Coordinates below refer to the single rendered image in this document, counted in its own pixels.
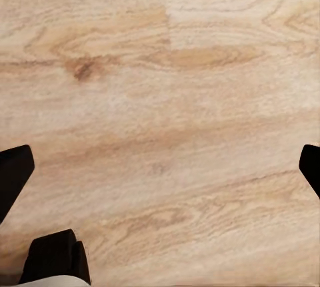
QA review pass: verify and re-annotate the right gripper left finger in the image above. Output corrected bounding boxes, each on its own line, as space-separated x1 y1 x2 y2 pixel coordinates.
0 144 35 224

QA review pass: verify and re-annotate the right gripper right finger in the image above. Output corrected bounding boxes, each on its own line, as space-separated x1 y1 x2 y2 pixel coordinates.
299 144 320 197

